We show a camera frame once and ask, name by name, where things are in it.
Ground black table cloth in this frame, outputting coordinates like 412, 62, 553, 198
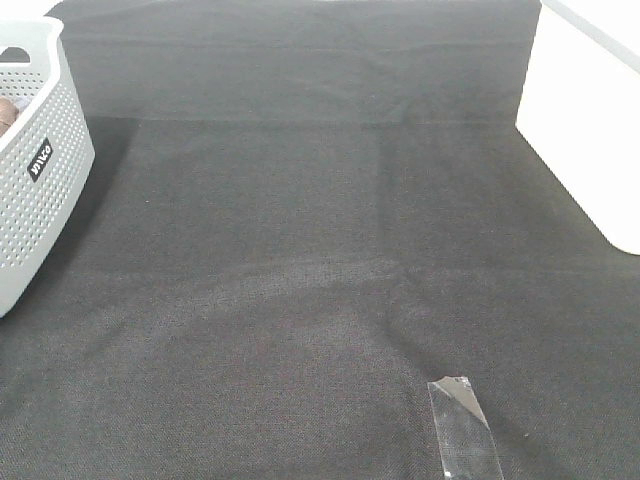
1, 1, 639, 479

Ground white perforated laundry basket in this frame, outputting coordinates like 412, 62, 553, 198
1, 17, 95, 313

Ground clear tape strip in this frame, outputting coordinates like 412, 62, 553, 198
428, 376, 504, 480

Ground brown towel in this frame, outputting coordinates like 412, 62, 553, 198
0, 97, 20, 136

